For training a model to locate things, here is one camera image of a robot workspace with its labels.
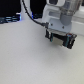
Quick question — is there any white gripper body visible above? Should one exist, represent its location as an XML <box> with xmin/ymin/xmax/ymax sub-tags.
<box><xmin>43</xmin><ymin>3</ymin><xmax>81</xmax><ymax>36</ymax></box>

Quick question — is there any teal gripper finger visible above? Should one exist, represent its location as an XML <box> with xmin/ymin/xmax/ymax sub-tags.
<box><xmin>66</xmin><ymin>34</ymin><xmax>76</xmax><ymax>49</ymax></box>
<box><xmin>45</xmin><ymin>30</ymin><xmax>53</xmax><ymax>41</ymax></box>

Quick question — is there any black kcup holder drawer box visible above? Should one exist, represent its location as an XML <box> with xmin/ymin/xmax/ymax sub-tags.
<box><xmin>44</xmin><ymin>29</ymin><xmax>76</xmax><ymax>50</ymax></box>

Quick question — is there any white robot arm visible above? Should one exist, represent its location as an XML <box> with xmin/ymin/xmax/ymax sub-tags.
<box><xmin>42</xmin><ymin>0</ymin><xmax>84</xmax><ymax>49</ymax></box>

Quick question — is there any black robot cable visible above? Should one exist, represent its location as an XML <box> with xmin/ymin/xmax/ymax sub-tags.
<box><xmin>20</xmin><ymin>0</ymin><xmax>49</xmax><ymax>28</ymax></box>

